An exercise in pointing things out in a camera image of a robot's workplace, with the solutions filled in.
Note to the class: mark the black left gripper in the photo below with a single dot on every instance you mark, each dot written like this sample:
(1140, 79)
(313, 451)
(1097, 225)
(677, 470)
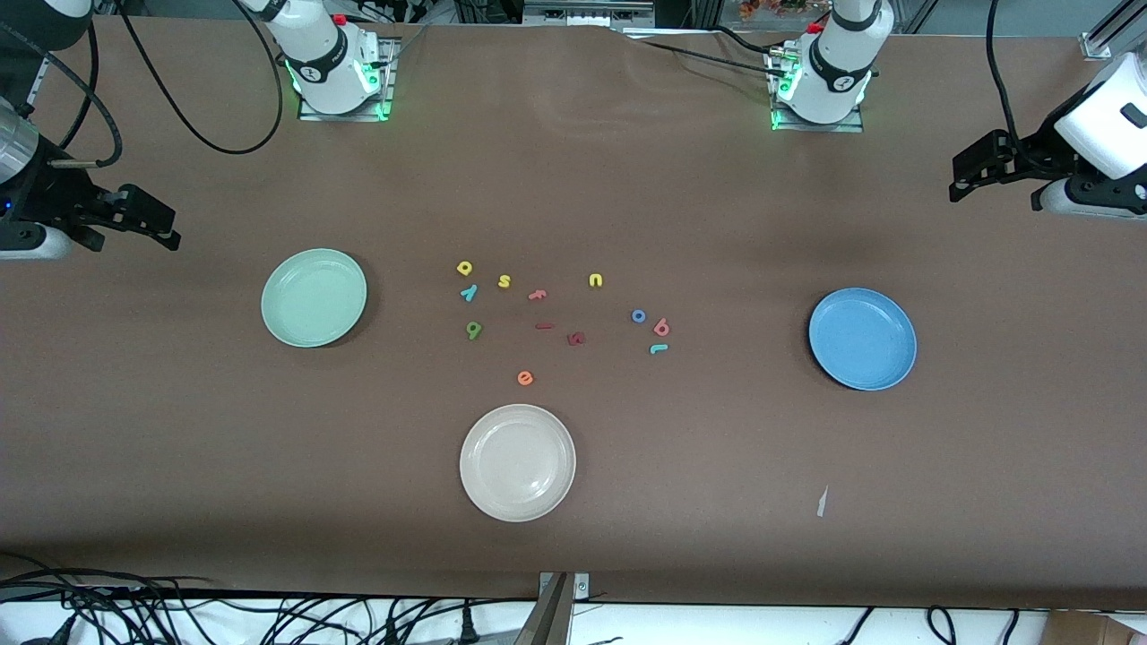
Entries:
(1037, 157)

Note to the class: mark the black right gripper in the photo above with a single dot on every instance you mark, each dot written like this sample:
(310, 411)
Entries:
(45, 194)

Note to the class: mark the green foam letter g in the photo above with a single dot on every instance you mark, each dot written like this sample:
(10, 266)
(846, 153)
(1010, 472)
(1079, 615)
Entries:
(473, 330)

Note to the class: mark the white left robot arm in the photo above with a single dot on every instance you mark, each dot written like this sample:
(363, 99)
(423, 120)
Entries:
(842, 54)

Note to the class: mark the light green plate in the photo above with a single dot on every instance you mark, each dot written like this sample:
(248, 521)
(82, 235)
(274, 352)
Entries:
(314, 297)

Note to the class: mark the blue plate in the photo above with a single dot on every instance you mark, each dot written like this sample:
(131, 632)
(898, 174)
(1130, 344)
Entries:
(862, 339)

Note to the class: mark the orange artificial flowers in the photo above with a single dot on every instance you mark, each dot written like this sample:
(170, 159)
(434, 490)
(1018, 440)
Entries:
(780, 7)

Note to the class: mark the brown table cover sheet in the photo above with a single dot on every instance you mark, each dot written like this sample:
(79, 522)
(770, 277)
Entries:
(717, 224)

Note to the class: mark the white paper scrap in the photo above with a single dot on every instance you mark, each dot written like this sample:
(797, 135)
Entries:
(822, 502)

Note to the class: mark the grey power strip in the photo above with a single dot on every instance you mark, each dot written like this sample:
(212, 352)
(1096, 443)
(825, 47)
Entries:
(587, 12)

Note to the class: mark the beige plate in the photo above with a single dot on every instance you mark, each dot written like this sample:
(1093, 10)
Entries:
(518, 462)

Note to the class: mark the cardboard box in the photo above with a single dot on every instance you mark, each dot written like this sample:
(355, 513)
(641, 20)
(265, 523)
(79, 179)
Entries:
(1093, 632)

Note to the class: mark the black power plug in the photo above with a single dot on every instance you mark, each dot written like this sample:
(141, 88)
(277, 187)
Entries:
(466, 623)

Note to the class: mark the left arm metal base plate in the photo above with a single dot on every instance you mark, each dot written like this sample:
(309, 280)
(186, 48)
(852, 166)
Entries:
(851, 128)

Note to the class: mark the aluminium frame rail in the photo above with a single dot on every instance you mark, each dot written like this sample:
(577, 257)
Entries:
(36, 90)
(1100, 45)

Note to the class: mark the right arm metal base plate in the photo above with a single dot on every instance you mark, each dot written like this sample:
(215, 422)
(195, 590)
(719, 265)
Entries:
(391, 63)

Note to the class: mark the grey metal post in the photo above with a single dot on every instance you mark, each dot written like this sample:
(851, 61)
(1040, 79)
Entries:
(548, 618)

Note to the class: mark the silver metal bracket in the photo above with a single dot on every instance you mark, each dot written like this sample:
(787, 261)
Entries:
(582, 587)

